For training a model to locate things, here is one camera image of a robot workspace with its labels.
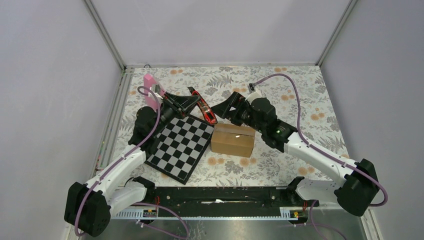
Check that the brown cardboard express box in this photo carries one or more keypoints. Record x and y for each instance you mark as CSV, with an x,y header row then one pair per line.
x,y
233,140

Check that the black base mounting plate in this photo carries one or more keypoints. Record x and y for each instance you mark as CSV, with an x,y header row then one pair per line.
x,y
190,200

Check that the red black utility knife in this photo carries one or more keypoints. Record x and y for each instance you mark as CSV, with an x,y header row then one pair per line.
x,y
207,113

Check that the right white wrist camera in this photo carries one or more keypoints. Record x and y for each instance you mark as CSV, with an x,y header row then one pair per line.
x,y
253,93

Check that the right aluminium corner post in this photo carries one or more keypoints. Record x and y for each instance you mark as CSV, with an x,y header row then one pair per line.
x,y
337,30

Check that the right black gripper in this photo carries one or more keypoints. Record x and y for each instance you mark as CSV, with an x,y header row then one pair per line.
x,y
237,101

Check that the left aluminium corner post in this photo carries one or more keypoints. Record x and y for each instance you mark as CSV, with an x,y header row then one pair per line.
x,y
92,10

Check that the black white checkerboard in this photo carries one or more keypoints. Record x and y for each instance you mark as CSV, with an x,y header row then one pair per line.
x,y
182,143

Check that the pink triangular block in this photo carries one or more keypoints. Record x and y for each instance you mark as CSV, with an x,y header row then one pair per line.
x,y
150,98

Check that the white slotted cable duct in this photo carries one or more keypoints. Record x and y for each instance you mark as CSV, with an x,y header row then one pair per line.
x,y
263,214

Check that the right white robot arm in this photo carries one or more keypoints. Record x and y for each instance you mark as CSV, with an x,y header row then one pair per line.
x,y
352,184

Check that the aluminium corner post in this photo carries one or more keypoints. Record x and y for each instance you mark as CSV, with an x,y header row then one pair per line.
x,y
92,10
337,30

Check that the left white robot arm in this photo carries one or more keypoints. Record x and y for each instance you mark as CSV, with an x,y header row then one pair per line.
x,y
91,205

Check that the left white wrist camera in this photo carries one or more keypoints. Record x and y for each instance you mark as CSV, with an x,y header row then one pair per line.
x,y
158,90

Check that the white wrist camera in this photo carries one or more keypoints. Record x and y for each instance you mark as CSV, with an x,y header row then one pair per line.
x,y
253,93
158,90

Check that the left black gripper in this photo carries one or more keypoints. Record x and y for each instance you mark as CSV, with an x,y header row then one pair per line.
x,y
182,105

